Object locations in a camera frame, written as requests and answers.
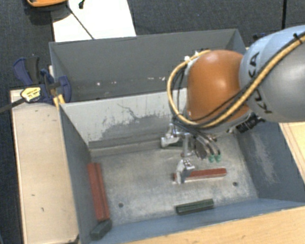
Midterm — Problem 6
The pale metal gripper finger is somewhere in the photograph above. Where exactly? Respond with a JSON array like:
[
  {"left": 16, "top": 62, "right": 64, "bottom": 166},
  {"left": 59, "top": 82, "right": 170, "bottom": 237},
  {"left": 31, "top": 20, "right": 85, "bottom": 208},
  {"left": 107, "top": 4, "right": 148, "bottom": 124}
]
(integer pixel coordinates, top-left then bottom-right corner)
[
  {"left": 173, "top": 159, "right": 188, "bottom": 185},
  {"left": 182, "top": 157, "right": 198, "bottom": 182}
]

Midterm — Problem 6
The red-brown block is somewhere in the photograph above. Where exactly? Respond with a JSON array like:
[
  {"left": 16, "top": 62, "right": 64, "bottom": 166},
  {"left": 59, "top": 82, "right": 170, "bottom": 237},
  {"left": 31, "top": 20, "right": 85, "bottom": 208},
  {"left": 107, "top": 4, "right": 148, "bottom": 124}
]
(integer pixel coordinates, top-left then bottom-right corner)
[
  {"left": 86, "top": 161, "right": 112, "bottom": 222},
  {"left": 171, "top": 165, "right": 228, "bottom": 186}
]

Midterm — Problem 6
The dark green flat block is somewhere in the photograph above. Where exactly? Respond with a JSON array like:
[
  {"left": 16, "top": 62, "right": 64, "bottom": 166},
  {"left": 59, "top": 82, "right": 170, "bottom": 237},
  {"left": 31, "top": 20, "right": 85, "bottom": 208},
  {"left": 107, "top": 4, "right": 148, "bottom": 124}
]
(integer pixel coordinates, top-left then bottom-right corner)
[
  {"left": 88, "top": 219, "right": 115, "bottom": 242},
  {"left": 175, "top": 198, "right": 216, "bottom": 216}
]

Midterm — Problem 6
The grey metal bin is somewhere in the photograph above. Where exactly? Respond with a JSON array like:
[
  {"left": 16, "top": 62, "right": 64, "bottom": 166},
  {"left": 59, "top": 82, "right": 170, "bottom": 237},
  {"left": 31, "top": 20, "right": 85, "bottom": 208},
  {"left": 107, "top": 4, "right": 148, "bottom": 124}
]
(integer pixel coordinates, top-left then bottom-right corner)
[{"left": 48, "top": 11, "right": 305, "bottom": 244}]

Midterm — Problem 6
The pale wood flat board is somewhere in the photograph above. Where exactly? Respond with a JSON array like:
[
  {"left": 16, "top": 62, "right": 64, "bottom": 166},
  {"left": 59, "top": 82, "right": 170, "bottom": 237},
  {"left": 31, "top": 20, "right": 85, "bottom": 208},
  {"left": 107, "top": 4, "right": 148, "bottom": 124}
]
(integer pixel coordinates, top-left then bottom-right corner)
[{"left": 3, "top": 83, "right": 82, "bottom": 244}]

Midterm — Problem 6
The black cylinder on white bracket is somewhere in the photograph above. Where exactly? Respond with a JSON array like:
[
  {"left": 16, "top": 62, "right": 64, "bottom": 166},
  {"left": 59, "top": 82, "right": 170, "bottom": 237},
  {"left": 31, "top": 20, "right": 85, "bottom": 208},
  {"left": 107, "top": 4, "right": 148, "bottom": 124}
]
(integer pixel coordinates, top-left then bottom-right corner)
[{"left": 225, "top": 112, "right": 267, "bottom": 137}]

